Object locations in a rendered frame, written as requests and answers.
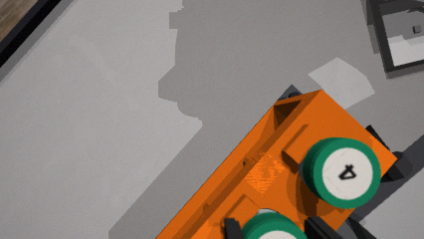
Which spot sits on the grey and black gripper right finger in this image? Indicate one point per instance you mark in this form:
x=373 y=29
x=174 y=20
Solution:
x=316 y=228

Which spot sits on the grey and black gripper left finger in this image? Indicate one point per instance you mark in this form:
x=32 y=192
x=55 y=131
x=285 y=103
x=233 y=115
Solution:
x=232 y=229

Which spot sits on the orange tube rack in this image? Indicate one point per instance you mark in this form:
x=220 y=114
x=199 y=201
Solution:
x=262 y=171

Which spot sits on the black table edge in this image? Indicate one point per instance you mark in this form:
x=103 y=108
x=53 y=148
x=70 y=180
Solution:
x=25 y=27

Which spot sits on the green screw cap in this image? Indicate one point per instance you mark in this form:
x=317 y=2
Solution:
x=272 y=225
x=343 y=172

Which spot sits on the grey key housing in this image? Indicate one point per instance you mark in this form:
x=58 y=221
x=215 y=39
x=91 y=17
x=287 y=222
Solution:
x=396 y=211

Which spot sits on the black mounting bracket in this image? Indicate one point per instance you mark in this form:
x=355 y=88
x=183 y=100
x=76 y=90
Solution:
x=290 y=89

